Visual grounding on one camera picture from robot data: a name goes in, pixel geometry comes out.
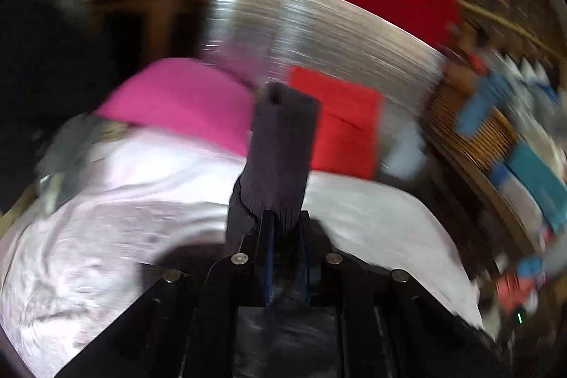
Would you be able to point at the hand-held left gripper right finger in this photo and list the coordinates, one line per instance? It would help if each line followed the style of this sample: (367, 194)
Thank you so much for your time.
(305, 260)

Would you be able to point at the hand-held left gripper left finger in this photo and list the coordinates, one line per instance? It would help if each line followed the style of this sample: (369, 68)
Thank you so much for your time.
(267, 258)

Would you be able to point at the dark grey garment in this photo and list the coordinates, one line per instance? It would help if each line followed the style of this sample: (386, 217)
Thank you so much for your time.
(283, 147)

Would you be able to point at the pile of colourful clothes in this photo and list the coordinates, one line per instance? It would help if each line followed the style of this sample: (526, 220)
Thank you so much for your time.
(522, 147)

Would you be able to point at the red pillow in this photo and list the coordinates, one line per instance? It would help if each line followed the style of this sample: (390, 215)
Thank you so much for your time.
(345, 125)

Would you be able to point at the white blanket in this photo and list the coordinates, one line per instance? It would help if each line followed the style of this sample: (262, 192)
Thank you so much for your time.
(133, 205)

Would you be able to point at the pale blue cloth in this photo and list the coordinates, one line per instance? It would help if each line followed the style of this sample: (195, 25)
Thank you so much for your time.
(405, 152)

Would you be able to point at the pink pillow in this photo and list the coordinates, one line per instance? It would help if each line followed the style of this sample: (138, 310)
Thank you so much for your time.
(186, 99)

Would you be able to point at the grey plastic bag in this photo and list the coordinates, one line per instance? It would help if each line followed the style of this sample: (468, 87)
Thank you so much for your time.
(75, 156)

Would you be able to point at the silver foil sheet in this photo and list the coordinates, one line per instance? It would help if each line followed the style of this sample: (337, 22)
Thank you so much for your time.
(319, 28)

